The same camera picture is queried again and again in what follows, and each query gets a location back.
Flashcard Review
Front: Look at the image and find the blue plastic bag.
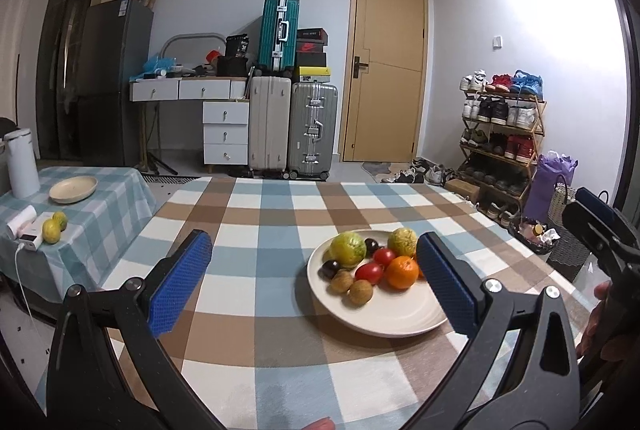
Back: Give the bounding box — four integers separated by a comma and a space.
131, 54, 178, 80

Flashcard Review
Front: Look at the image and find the white drawer desk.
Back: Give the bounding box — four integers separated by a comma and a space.
130, 77, 251, 173

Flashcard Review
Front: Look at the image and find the white cable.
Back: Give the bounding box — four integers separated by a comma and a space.
14, 242, 46, 351

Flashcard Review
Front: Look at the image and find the white electric kettle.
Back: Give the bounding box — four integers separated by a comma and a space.
4, 128, 41, 199

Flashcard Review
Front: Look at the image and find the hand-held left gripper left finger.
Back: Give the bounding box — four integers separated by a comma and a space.
45, 230, 236, 430

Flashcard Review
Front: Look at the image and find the small cardboard box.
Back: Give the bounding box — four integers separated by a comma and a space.
444, 178, 481, 203

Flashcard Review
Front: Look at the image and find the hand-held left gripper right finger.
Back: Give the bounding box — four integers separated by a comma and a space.
400, 232, 583, 430

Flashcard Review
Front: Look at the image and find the yellow shoe box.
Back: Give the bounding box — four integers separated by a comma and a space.
296, 66, 332, 84

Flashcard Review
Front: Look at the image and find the grey arched frame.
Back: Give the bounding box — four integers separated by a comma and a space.
162, 32, 226, 70

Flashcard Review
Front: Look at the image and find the wooden shoe rack with shoes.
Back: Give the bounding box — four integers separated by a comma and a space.
459, 70, 545, 228

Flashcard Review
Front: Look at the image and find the person's right hand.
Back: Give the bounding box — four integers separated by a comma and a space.
575, 280, 640, 363

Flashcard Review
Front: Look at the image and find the large cream plate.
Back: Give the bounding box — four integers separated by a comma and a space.
306, 230, 451, 338

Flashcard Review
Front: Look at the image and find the white cylindrical device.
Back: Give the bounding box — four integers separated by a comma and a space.
6, 205, 37, 241

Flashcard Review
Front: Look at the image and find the rough yellow-green fruit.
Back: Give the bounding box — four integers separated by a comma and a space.
387, 227, 418, 258

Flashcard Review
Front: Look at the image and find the purple bag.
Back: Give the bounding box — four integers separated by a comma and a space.
522, 151, 578, 223

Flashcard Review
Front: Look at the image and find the small cream plate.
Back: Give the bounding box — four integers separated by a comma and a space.
49, 176, 99, 205

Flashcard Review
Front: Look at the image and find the brown kiwi fruit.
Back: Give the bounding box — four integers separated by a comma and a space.
348, 281, 373, 305
330, 271, 356, 295

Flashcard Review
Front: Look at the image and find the woven basket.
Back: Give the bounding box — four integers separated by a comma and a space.
546, 182, 608, 268

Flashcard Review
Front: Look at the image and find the black basket of clutter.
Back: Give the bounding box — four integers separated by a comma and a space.
509, 217, 562, 255

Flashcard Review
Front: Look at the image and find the scattered loose shoes pile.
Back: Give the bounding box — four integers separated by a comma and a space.
381, 157, 458, 187

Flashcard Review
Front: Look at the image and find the black bag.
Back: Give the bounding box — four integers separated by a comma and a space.
216, 54, 249, 78

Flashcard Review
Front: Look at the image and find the dark glossy tall cabinet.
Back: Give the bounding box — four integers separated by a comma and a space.
36, 0, 121, 161

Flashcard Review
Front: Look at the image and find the beige suitcase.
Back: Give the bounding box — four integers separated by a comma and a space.
248, 76, 292, 175

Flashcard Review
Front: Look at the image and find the dark grey refrigerator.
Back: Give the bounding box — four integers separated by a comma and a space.
75, 0, 155, 167

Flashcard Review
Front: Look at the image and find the white charger box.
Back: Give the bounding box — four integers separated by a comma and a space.
19, 216, 55, 251

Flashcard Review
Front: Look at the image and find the silver suitcase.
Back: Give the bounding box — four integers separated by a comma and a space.
287, 82, 339, 181

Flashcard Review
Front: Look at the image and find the teal suitcase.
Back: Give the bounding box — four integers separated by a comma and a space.
257, 0, 301, 75

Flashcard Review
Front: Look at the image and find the wooden door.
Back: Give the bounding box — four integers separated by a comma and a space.
339, 0, 428, 163

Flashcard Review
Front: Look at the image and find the black floor grille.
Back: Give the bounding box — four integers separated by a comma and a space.
142, 175, 201, 185

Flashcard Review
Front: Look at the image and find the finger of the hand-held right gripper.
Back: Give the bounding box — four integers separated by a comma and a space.
575, 186, 640, 257
561, 201, 632, 281

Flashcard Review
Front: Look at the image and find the large yellow-green fruit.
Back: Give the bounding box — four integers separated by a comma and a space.
327, 232, 367, 267

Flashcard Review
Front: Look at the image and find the teal checkered tablecloth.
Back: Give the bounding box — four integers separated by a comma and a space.
0, 166, 158, 301

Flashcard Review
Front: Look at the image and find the black printed box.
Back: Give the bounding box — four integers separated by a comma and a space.
225, 34, 250, 58

